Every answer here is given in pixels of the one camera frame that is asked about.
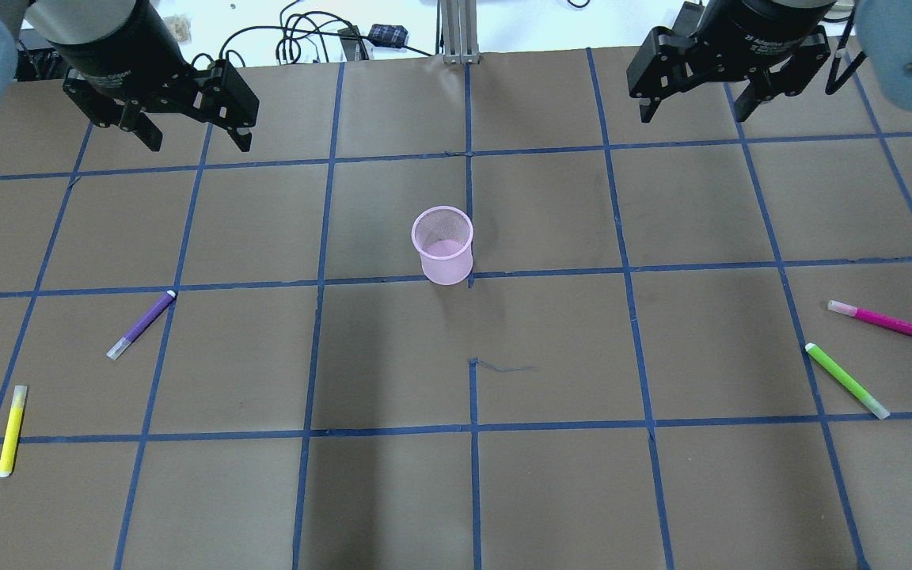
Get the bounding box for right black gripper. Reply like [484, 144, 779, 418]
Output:
[627, 1, 831, 124]

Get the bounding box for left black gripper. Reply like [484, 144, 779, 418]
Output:
[44, 1, 260, 153]

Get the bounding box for purple pen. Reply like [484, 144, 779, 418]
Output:
[106, 290, 177, 360]

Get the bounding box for pink pen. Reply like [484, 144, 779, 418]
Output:
[826, 300, 912, 338]

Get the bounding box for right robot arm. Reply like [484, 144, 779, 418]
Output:
[626, 1, 912, 123]

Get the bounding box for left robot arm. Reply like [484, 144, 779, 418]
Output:
[0, 1, 260, 152]

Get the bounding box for pink mesh cup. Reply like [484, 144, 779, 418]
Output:
[410, 206, 474, 286]

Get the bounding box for black power adapter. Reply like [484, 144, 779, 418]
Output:
[367, 23, 409, 48]

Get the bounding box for green pen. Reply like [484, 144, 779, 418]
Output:
[804, 343, 891, 420]

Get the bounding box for yellow pen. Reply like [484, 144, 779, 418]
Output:
[0, 385, 28, 477]

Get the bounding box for black cables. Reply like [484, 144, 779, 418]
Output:
[191, 0, 435, 70]

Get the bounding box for aluminium frame post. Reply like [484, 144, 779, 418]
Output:
[436, 1, 481, 65]

